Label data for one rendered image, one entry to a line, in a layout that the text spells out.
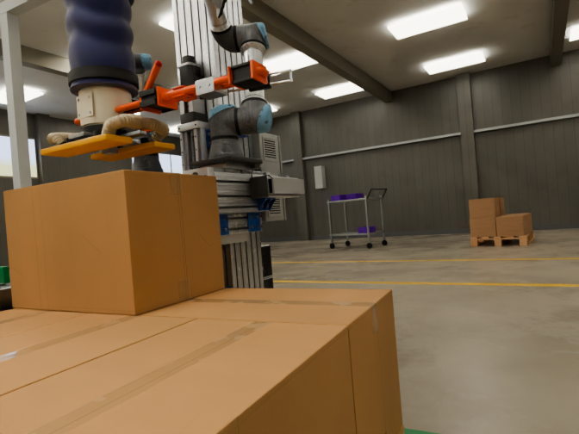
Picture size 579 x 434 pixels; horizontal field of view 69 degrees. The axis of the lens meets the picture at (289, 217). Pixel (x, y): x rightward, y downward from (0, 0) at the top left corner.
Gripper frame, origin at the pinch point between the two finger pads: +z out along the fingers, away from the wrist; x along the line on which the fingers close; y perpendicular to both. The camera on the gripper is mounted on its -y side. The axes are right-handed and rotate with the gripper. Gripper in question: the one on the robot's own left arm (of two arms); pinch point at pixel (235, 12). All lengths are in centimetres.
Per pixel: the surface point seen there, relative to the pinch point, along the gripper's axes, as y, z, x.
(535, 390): -72, 152, 81
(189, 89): 28.7, 34.2, 1.8
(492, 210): -669, 91, 15
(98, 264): 47, 83, -21
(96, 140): 41, 46, -26
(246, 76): 28, 35, 23
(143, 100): 30.5, 33.9, -16.1
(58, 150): 42, 46, -45
